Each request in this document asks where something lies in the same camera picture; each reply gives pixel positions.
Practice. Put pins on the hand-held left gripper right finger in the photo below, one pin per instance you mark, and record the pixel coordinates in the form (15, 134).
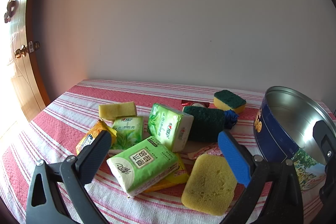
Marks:
(233, 158)

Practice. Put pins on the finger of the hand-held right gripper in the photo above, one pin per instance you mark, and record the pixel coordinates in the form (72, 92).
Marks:
(328, 140)

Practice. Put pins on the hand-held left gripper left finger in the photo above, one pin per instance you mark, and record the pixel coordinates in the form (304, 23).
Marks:
(94, 155)

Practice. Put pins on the yellow snack packet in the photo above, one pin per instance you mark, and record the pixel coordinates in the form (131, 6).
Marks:
(92, 134)

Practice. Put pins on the pink snack wrapper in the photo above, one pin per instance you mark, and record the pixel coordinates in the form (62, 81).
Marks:
(207, 151)

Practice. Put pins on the large rounded yellow sponge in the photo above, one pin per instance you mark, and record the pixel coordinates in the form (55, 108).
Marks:
(207, 184)

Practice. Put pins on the blue cloth ball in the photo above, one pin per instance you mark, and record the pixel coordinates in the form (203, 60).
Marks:
(230, 117)

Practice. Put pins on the green tissue pack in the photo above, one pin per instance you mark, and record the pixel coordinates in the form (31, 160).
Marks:
(128, 129)
(165, 124)
(141, 163)

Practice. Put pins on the green yellow scouring sponge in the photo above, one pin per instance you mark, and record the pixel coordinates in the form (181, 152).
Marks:
(204, 123)
(228, 98)

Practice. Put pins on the blue round cookie tin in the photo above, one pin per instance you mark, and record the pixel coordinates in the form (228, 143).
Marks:
(275, 140)

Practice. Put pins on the rectangular yellow sponge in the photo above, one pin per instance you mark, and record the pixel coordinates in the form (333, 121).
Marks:
(118, 109)

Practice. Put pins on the red candy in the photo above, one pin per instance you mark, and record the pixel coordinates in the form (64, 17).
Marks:
(195, 103)

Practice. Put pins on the red white striped tablecloth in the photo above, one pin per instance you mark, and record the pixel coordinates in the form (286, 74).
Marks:
(78, 98)

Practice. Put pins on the wooden door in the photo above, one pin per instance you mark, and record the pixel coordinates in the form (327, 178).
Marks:
(23, 90)

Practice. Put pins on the door latch plate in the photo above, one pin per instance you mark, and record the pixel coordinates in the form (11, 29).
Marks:
(34, 45)

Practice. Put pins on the brass door knob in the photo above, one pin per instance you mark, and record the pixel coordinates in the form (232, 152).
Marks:
(21, 52)

